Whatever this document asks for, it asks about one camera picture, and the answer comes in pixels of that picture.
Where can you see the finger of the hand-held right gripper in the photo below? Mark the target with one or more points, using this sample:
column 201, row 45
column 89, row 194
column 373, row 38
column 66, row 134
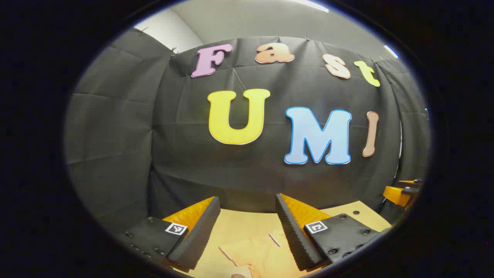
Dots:
column 395, row 195

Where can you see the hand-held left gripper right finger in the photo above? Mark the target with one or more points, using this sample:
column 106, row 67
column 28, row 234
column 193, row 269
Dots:
column 294, row 233

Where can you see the ceiling light strip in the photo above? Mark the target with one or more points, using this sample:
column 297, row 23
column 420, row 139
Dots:
column 310, row 5
column 391, row 51

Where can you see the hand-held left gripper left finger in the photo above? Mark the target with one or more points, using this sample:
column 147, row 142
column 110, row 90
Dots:
column 200, row 231

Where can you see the orange T-shirt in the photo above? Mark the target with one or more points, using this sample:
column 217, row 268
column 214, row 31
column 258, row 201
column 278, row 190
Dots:
column 262, row 255

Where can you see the black backdrop cloth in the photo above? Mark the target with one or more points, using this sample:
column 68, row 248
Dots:
column 247, row 173

